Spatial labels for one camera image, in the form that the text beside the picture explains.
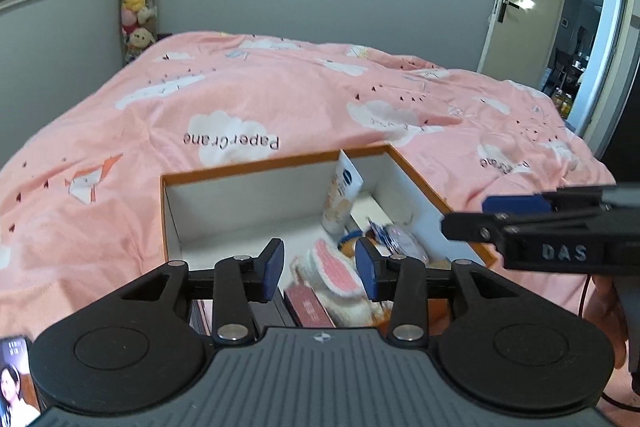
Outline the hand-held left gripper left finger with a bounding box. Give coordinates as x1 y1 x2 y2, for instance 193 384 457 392
120 238 286 348

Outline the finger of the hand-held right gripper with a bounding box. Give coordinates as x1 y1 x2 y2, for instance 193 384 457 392
482 187 606 215
442 209 601 243

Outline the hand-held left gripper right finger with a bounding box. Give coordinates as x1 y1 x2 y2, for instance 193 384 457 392
354 238 526 348

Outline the white pink crochet bunny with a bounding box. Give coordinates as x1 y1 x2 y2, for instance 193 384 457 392
289 238 393 329

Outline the brown bear plush doll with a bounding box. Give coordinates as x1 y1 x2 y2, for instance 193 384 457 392
337 217 401 258

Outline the round white compact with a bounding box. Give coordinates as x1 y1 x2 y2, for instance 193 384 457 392
385 224 428 265

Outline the orange cardboard box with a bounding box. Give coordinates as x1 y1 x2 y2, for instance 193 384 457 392
160 146 501 338

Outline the white hand cream tube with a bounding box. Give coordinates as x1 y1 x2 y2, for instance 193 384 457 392
321 152 364 235

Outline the person's right hand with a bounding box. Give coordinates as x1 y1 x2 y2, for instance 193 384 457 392
592 277 630 372

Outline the dark red box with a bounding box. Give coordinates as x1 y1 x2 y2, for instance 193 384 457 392
283 284 337 329

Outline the long white box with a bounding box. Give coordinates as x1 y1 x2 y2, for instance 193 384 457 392
350 192 388 233

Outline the dark cabinet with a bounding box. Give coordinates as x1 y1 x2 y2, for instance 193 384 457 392
597 67 640 185

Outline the pink printed blanket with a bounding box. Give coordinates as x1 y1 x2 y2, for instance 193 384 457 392
0 31 640 427

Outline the smartphone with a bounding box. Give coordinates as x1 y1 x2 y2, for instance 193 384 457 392
0 334 43 427

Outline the black door handle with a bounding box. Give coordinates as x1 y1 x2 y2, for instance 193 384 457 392
495 0 536 25

